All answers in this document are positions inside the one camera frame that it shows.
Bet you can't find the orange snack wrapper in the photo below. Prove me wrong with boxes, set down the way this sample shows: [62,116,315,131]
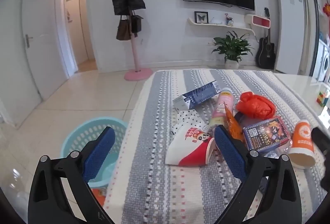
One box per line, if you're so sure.
[224,104,244,142]

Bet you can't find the orange plastic bag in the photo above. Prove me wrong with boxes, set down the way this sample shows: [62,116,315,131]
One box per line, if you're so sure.
[236,92,276,119]

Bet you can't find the orange paper cup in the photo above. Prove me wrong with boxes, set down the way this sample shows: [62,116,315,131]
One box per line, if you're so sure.
[289,119,317,169]

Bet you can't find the white curved wall shelf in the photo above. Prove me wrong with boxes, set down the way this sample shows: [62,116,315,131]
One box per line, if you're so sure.
[188,17,254,31]

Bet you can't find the white door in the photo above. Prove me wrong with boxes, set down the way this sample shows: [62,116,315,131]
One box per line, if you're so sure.
[21,0,71,106]

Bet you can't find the red and white paper bowl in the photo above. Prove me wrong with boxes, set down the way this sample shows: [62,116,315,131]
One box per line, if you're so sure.
[165,125,214,167]

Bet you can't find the white refrigerator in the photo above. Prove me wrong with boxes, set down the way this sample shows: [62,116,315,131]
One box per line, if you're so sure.
[274,0,306,74]

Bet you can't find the brown handbag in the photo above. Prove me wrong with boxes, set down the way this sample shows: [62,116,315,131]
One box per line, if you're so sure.
[116,16,132,41]

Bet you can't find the striped woven tablecloth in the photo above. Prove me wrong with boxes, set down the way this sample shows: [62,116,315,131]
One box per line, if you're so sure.
[103,69,328,224]

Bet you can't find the framed butterfly picture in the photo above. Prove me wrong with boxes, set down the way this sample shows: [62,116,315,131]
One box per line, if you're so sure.
[194,11,209,24]

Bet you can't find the teal plastic laundry basket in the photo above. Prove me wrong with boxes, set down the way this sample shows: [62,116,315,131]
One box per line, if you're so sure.
[60,117,128,190]

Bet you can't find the white polka-dot paper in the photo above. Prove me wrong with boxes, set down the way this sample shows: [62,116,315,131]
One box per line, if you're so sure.
[171,110,207,137]

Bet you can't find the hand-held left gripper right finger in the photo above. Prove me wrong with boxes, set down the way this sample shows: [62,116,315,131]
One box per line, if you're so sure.
[213,125,303,224]

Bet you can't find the black acoustic guitar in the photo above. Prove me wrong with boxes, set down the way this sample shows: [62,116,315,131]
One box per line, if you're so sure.
[256,28,276,70]

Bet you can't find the red and white wall cabinet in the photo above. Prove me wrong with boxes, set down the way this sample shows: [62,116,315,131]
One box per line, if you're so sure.
[245,14,271,28]

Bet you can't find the blue and white carton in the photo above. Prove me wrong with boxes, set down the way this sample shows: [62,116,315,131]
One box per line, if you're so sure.
[172,80,222,110]

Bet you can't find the black handbag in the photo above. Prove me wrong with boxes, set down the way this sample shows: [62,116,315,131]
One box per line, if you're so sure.
[130,15,143,34]

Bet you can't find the pink coat rack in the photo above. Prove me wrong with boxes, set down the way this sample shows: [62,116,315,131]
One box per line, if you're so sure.
[124,10,151,82]

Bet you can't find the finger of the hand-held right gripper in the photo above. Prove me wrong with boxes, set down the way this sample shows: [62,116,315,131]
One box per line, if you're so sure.
[311,127,330,156]

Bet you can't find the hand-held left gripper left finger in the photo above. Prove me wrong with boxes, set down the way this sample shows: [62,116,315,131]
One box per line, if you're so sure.
[27,126,116,224]

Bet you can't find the white washing machine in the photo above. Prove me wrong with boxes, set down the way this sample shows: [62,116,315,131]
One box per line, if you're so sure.
[317,40,330,83]

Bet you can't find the dark printed card box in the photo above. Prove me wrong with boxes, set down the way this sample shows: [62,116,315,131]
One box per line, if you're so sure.
[243,116,292,153]

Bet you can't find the pink plastic bottle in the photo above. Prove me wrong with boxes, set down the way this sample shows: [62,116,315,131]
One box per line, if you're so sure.
[208,87,235,134]

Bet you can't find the colourful toy blocks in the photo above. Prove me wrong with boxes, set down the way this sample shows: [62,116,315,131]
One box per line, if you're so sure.
[317,91,328,107]

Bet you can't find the potted green plant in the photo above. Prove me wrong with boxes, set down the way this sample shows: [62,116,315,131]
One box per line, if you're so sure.
[211,31,254,69]

